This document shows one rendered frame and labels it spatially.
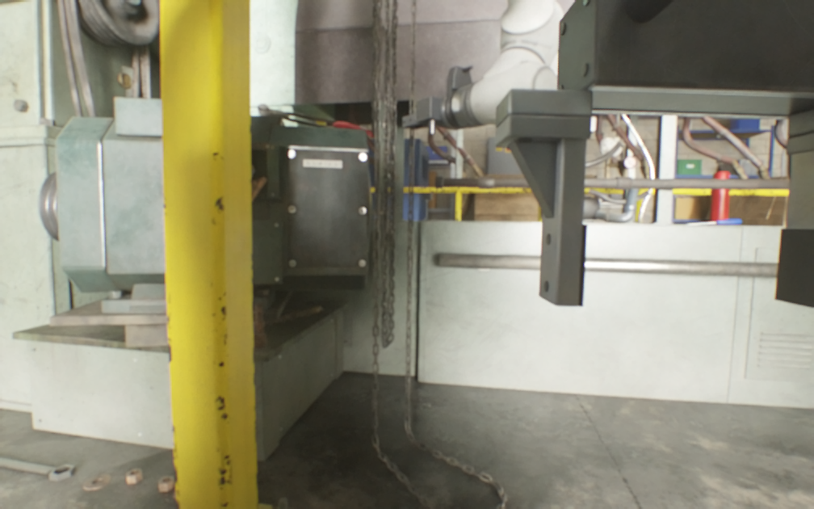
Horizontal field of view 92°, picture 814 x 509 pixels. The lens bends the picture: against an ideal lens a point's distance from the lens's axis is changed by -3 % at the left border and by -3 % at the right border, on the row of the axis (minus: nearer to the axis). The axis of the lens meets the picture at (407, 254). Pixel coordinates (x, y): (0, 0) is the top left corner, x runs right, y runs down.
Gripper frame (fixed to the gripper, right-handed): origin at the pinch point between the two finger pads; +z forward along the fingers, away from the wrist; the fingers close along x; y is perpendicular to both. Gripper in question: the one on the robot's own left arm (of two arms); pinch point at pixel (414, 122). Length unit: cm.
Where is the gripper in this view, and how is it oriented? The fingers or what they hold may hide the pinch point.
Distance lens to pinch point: 107.6
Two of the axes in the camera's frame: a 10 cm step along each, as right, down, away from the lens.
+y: -0.2, 10.0, 0.8
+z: -6.3, -0.7, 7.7
